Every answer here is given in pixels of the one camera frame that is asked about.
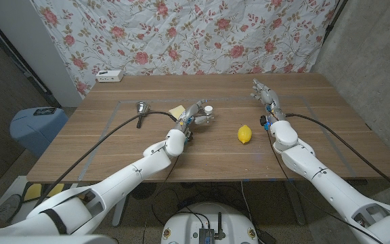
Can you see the floral backdrop cloth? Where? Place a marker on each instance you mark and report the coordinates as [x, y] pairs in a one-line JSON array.
[[188, 37]]

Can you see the grey table leg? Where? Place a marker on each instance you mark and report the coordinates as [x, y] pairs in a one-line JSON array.
[[295, 203]]

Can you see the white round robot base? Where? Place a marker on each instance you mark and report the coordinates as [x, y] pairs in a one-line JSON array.
[[185, 223]]

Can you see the yellow and white floor object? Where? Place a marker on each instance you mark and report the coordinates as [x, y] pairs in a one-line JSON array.
[[32, 191]]

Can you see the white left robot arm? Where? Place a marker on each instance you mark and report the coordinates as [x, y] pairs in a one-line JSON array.
[[113, 183]]

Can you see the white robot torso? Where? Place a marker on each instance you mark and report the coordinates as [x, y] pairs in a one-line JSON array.
[[46, 240]]

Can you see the yellow lemon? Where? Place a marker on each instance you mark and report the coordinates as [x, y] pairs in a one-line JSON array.
[[244, 134]]

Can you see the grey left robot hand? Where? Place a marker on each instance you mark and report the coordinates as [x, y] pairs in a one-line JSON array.
[[191, 113]]

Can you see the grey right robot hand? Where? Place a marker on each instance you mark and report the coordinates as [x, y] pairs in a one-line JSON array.
[[267, 98]]

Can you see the black stand pole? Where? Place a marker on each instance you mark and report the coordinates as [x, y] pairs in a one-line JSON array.
[[19, 59], [334, 20]]

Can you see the blue bin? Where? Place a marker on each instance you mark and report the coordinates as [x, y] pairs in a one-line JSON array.
[[36, 132]]

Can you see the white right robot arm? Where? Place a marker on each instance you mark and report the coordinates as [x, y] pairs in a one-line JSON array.
[[330, 189]]

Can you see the yellow sponge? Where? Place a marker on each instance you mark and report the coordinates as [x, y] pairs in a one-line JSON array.
[[176, 110]]

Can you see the white table leg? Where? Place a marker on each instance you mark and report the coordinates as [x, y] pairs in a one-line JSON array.
[[120, 211]]

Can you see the black electronics box with antenna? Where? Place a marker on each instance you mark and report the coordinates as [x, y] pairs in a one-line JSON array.
[[206, 234]]

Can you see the white power strip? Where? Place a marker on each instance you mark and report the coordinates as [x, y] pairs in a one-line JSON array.
[[109, 76]]

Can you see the black device on bin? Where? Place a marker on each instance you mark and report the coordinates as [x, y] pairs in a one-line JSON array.
[[45, 111]]

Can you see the black round floor fan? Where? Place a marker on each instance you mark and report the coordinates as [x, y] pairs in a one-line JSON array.
[[144, 190]]

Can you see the clear medicine bottle white cap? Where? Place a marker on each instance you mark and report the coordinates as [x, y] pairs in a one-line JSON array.
[[208, 109]]

